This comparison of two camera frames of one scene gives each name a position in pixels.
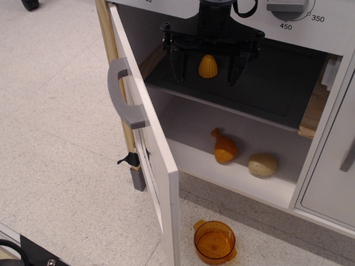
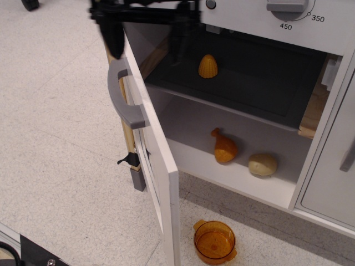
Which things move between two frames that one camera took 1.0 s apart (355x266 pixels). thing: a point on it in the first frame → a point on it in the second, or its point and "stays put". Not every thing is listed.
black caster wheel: (31, 5) stays put
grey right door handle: (349, 158) stays put
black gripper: (215, 24) → (146, 10)
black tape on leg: (132, 158) stays put
